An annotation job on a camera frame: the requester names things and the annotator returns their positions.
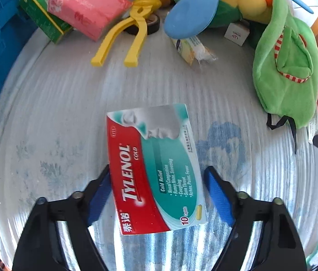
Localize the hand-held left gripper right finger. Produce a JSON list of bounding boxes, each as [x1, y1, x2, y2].
[[204, 166, 307, 271]]

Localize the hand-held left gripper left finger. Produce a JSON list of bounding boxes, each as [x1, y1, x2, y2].
[[12, 164, 111, 271]]

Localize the red teal medicine box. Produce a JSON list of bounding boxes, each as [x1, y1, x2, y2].
[[106, 103, 207, 236]]

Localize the green plush bag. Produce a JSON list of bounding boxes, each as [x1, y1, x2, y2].
[[252, 0, 318, 154]]

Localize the white floral tablecloth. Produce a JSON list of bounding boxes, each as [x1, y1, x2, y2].
[[0, 0, 318, 271]]

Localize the small white red box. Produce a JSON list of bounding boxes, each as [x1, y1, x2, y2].
[[223, 22, 250, 47]]

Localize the yellow white packet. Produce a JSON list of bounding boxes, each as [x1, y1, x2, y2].
[[172, 35, 217, 67]]

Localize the green yellow plush toy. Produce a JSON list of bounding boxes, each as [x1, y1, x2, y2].
[[173, 0, 278, 29]]

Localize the yellow duck plastic tongs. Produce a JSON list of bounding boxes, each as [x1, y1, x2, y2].
[[90, 0, 162, 68]]

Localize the black tape roll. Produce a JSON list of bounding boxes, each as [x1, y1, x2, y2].
[[125, 13, 161, 36]]

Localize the blue plastic shoehorn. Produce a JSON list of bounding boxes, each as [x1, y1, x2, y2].
[[164, 0, 314, 39]]

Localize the pink floral tissue pack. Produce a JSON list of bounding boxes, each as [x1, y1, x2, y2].
[[47, 0, 134, 42]]

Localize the dark green box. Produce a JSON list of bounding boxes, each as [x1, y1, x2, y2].
[[18, 0, 73, 44]]

